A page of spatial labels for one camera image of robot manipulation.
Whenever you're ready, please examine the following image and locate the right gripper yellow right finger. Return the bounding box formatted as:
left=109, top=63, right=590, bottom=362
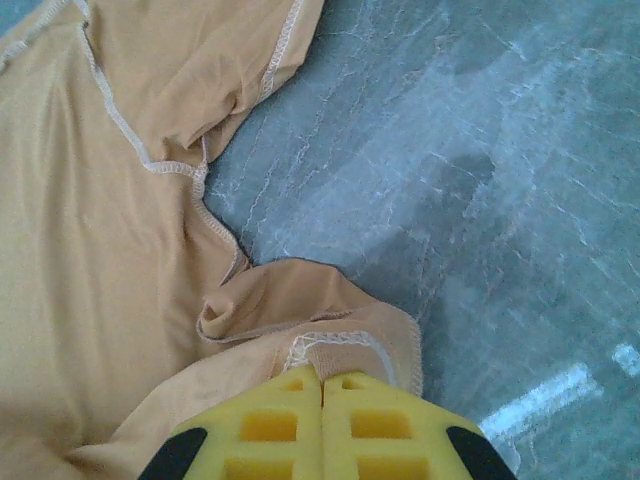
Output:
left=322, top=370, right=519, bottom=480

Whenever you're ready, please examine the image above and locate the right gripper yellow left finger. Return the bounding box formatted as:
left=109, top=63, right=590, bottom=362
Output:
left=137, top=363, right=324, bottom=480

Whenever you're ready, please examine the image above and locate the orange t-shirt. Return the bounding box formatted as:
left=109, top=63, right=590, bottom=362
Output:
left=0, top=0, right=424, bottom=480

